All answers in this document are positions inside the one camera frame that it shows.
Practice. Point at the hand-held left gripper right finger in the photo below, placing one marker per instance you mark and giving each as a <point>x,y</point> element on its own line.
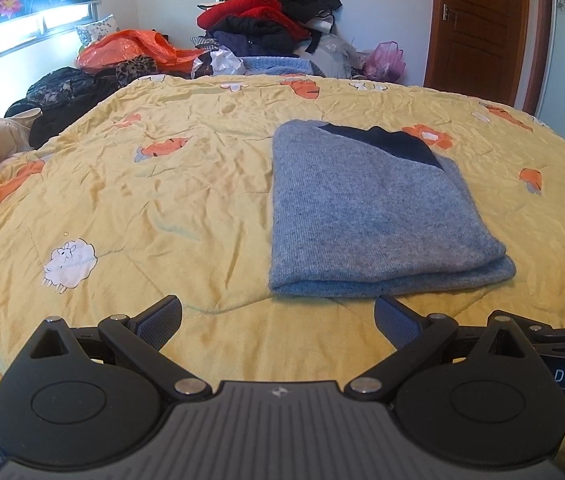
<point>395,320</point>

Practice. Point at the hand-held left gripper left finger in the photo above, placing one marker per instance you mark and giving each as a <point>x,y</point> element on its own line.
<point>162,317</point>

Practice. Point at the grey sweater with navy sleeves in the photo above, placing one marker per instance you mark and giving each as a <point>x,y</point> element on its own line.
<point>362,220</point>

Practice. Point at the yellow printed quilt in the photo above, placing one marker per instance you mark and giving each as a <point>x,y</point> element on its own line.
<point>162,210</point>

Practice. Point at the dark floral cloth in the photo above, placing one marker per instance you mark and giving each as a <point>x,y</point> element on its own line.
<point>57,90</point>

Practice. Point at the leopard print cloth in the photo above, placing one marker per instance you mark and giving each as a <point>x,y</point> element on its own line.
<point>135,67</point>

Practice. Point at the pink plastic bag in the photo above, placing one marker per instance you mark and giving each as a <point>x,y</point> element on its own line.
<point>385,62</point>

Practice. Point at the white crumpled bag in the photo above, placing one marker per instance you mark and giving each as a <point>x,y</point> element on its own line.
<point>225,62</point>

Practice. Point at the clear plastic bag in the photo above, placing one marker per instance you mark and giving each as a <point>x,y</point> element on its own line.
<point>335,55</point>

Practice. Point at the orange plastic bag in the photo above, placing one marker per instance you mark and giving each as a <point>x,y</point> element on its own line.
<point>122,47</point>

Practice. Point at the light blue knit sweater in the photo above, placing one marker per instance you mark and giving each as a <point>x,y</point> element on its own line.
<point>272,65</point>

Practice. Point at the black white patterned cloth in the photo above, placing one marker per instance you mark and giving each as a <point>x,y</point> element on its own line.
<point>201,42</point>

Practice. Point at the floral pillow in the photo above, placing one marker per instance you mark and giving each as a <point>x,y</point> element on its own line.
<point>95,30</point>

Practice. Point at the brown wooden door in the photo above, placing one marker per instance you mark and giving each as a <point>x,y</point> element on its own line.
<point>482,20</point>

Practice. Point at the black padded jacket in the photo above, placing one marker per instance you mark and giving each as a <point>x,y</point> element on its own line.
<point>252,27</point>

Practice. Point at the window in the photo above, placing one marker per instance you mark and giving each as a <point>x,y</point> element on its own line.
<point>37,25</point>

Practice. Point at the red garment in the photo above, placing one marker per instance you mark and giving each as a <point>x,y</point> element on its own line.
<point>247,7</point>

